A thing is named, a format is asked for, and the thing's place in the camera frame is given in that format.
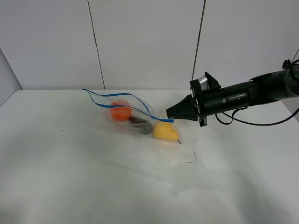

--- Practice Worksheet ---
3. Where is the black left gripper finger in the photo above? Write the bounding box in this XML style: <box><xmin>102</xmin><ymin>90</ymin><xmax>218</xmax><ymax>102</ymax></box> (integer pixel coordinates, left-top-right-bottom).
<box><xmin>166</xmin><ymin>109</ymin><xmax>198</xmax><ymax>121</ymax></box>

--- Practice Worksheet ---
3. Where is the orange toy fruit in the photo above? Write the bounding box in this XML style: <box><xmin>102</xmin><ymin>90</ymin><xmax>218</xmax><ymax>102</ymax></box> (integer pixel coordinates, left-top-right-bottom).
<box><xmin>110</xmin><ymin>100</ymin><xmax>132</xmax><ymax>121</ymax></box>

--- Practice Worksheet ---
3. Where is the yellow toy pear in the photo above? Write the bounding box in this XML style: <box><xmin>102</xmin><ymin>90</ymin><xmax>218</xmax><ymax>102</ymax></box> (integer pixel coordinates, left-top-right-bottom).
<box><xmin>152</xmin><ymin>122</ymin><xmax>181</xmax><ymax>144</ymax></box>

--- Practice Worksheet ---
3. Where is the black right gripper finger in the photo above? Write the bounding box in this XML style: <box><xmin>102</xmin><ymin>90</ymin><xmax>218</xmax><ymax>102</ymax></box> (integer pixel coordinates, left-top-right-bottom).
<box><xmin>168</xmin><ymin>94</ymin><xmax>194</xmax><ymax>111</ymax></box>

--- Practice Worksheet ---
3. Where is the clear blue-zip plastic bag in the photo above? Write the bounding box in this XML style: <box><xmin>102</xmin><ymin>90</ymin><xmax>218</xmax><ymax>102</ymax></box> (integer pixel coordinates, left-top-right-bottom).
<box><xmin>83</xmin><ymin>88</ymin><xmax>184</xmax><ymax>144</ymax></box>

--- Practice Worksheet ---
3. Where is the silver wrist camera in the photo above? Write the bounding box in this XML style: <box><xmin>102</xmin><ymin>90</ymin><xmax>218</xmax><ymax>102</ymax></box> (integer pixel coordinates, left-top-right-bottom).
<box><xmin>198</xmin><ymin>75</ymin><xmax>209</xmax><ymax>91</ymax></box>

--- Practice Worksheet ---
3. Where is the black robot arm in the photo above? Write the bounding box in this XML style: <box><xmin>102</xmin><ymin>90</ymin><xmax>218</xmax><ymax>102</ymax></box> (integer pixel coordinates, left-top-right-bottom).
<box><xmin>166</xmin><ymin>60</ymin><xmax>299</xmax><ymax>126</ymax></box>

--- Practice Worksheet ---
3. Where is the black cable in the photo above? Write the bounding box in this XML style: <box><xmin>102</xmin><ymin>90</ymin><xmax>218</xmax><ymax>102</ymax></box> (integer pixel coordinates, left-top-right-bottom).
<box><xmin>214</xmin><ymin>46</ymin><xmax>299</xmax><ymax>126</ymax></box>

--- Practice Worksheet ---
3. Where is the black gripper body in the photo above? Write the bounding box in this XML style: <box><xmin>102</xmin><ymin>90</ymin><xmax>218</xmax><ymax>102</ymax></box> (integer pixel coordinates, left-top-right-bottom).
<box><xmin>190</xmin><ymin>72</ymin><xmax>224</xmax><ymax>127</ymax></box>

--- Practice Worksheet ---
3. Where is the dark purple toy eggplant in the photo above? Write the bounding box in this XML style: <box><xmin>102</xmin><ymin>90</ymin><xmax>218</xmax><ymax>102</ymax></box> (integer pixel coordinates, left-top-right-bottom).
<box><xmin>128</xmin><ymin>116</ymin><xmax>153</xmax><ymax>135</ymax></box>

